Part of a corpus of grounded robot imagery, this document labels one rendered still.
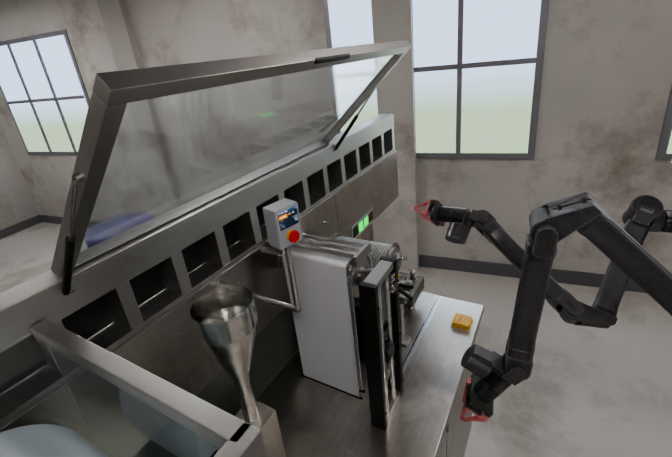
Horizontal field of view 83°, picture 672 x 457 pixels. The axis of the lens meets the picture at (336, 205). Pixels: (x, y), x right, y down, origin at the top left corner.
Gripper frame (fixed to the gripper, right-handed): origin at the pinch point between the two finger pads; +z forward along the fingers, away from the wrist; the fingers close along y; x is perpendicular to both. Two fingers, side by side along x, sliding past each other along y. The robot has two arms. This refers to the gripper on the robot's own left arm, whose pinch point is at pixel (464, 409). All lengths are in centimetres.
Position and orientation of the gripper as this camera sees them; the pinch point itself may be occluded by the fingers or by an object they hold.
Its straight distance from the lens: 128.5
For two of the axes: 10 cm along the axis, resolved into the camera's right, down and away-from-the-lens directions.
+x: 8.5, 5.0, -1.5
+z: -3.6, 7.7, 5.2
